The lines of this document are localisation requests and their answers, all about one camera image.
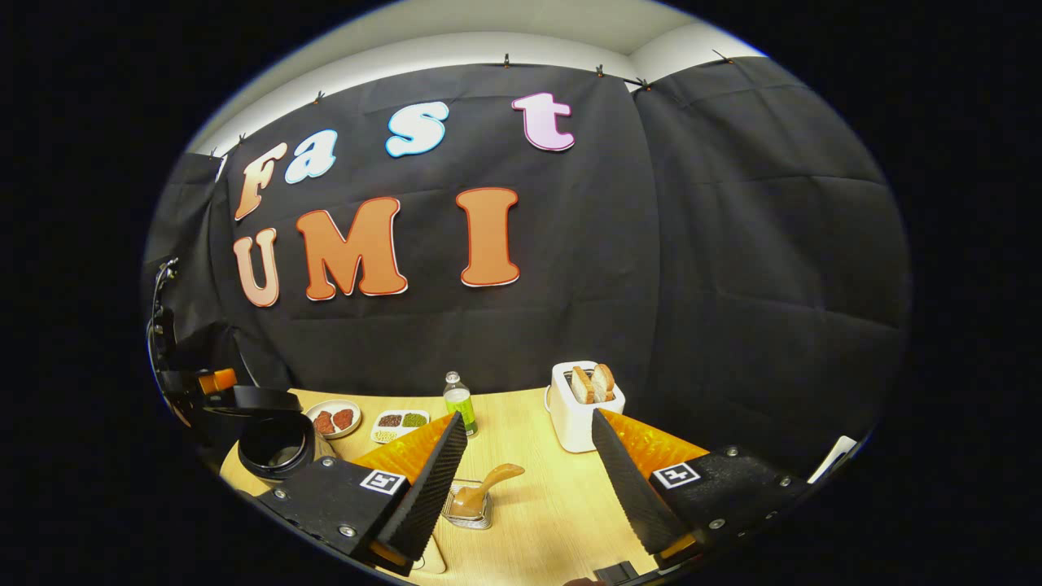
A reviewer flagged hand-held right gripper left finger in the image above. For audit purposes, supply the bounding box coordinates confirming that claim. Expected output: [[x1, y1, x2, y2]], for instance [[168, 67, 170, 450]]
[[256, 411, 469, 577]]

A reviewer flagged white divided grain dish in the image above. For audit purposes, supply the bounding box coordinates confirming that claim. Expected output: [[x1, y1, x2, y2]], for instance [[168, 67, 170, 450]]
[[370, 409, 431, 444]]

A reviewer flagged round white plate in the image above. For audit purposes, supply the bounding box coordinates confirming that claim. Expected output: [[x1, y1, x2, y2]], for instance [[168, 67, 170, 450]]
[[304, 399, 362, 440]]

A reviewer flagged black rice cooker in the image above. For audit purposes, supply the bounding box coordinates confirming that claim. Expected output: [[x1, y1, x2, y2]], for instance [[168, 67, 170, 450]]
[[204, 385, 335, 486]]

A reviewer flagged wooden spoon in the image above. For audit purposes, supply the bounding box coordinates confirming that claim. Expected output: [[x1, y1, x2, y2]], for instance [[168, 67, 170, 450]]
[[450, 463, 526, 519]]

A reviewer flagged green drink bottle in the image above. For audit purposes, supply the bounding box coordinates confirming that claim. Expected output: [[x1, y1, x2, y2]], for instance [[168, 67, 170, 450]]
[[443, 371, 479, 438]]

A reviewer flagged metal wire chopstick holder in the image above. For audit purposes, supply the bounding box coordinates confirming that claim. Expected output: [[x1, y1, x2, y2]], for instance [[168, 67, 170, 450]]
[[442, 479, 496, 531]]

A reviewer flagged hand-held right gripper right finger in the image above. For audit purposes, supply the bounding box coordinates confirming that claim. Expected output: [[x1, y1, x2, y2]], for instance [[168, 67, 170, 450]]
[[591, 409, 813, 572]]

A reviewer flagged white toaster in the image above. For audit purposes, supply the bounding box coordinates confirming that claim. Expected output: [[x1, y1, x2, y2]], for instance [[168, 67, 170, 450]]
[[547, 361, 626, 453]]

